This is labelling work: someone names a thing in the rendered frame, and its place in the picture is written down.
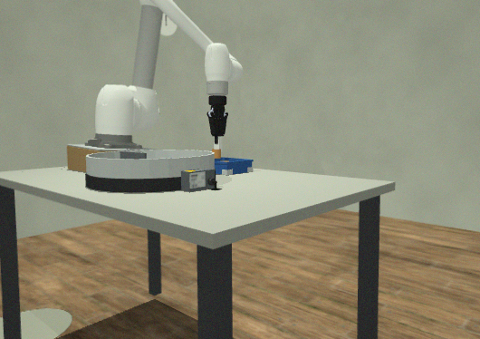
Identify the blue crate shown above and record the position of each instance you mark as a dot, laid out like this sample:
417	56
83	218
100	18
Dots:
234	166

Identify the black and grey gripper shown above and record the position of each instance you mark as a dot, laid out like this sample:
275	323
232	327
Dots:
217	119

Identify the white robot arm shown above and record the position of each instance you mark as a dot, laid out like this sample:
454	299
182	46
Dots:
117	110

